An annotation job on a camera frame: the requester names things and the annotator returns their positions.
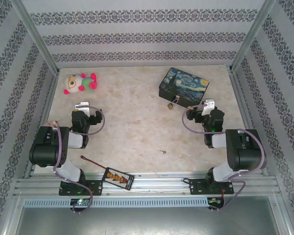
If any small brass padlock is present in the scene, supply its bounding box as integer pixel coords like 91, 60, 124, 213
167, 95, 181, 110

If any starry night painted box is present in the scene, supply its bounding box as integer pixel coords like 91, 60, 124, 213
158, 67, 211, 108

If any pink beige object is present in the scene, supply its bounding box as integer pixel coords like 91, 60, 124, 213
42, 120, 61, 128

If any white and pink plush toy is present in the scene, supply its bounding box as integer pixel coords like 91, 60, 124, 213
63, 72, 98, 96

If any black board with orange connectors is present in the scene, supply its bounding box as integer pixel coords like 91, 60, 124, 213
102, 167, 135, 190

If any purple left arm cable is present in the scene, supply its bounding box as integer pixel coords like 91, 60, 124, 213
52, 105, 106, 214

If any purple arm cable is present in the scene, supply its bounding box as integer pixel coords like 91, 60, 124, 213
182, 104, 268, 212
52, 105, 106, 214

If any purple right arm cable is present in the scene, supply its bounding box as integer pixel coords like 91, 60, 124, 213
182, 104, 268, 212

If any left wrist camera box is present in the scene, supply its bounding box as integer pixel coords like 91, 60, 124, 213
74, 101, 91, 118

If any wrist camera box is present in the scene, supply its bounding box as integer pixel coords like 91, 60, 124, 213
201, 98, 216, 116
74, 101, 91, 118

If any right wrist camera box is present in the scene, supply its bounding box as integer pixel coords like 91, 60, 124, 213
201, 98, 216, 116

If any red and black wire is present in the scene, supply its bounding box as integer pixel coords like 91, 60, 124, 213
80, 155, 109, 170

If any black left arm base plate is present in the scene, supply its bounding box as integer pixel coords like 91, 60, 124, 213
58, 180, 103, 196

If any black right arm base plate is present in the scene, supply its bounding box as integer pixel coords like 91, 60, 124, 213
190, 178, 235, 195

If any aluminium mounting rail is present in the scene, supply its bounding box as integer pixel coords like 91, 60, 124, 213
13, 172, 282, 197

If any slotted grey cable duct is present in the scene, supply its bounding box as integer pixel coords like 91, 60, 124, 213
23, 198, 209, 208

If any aluminium frame post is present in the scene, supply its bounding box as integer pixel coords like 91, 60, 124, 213
229, 0, 277, 72
11, 0, 60, 74

